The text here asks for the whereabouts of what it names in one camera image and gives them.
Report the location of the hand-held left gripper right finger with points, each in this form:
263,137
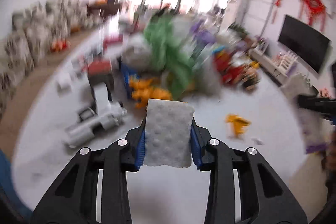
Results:
196,150

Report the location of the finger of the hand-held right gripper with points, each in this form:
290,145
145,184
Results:
315,104

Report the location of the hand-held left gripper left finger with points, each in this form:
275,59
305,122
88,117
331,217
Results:
140,150

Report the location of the white and purple packet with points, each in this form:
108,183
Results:
309,129

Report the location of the small yellow toy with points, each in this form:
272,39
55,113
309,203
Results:
237,124

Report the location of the pink rack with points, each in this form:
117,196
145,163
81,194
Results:
285,60

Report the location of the white television cabinet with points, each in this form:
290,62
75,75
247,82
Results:
273,69

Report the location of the orange toy dinosaur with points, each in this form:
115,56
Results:
147,91

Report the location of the black television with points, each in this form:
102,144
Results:
304,43

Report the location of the blue plastic piece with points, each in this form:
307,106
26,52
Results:
125,75

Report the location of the red and yellow toy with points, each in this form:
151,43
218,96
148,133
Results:
224,66

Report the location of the red box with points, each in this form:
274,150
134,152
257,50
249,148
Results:
99,67

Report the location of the green knitted cloth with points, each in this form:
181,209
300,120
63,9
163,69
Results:
168,56

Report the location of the white foam block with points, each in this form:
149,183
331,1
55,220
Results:
64,81

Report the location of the green potted plant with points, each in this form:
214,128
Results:
238,29

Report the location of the pink box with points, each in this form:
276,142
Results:
113,40

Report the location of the purple toy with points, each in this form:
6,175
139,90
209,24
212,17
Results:
202,32

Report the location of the white standing air conditioner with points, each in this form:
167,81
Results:
237,7

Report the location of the orange plush toy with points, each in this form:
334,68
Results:
60,46

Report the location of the person's blue clothing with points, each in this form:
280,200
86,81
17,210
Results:
6,182

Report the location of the floral beige sofa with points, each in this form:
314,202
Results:
34,56

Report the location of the dark wooden desk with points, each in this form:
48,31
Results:
105,7

